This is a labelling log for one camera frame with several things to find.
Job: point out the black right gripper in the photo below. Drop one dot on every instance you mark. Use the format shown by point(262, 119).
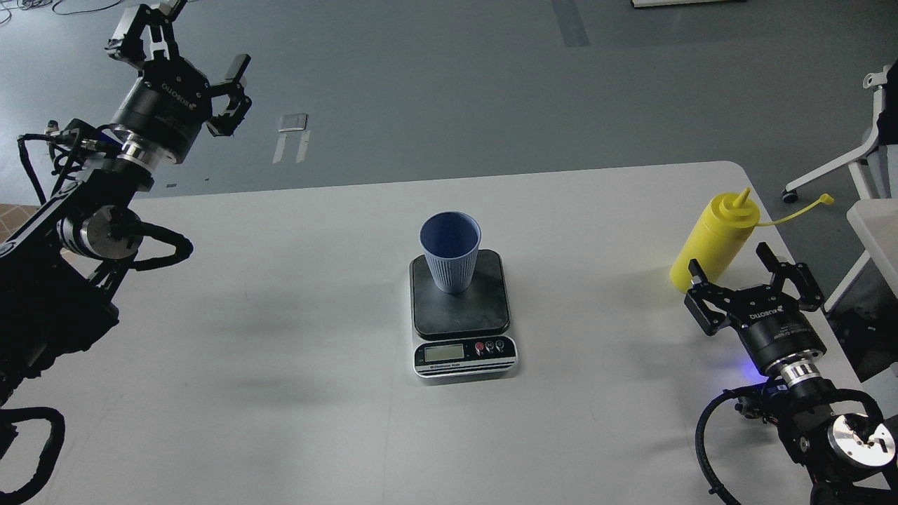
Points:
point(770, 323)

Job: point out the white rolling chair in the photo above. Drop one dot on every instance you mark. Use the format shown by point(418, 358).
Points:
point(872, 161)

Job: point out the tan checkered cloth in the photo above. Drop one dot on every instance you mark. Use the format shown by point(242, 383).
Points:
point(14, 215)

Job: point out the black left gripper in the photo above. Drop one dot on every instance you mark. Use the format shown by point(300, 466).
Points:
point(170, 100)

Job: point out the black digital kitchen scale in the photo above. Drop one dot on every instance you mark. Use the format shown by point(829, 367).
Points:
point(465, 335)

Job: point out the blue ribbed plastic cup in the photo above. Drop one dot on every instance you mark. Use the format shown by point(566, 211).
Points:
point(450, 241)

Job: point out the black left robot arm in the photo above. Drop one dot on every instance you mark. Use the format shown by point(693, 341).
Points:
point(61, 269)

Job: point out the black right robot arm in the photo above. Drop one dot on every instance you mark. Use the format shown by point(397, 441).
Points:
point(838, 434)

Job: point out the grey floor tape patch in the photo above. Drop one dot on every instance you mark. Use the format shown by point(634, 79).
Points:
point(293, 131)

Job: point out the yellow squeeze seasoning bottle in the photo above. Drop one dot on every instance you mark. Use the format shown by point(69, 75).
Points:
point(721, 231)

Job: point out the white side table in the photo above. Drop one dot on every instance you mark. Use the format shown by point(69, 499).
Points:
point(875, 223)

